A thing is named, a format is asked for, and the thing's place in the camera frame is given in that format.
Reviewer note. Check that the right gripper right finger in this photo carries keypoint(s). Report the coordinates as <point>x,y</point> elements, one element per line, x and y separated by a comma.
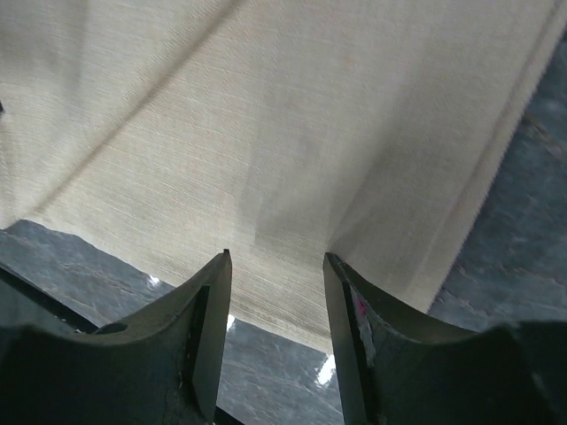
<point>362,317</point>

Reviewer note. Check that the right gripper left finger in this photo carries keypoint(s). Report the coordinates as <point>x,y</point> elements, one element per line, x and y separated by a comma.
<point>162,364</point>

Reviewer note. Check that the beige cloth napkin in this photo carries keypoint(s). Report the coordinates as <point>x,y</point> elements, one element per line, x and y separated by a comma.
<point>165,131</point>

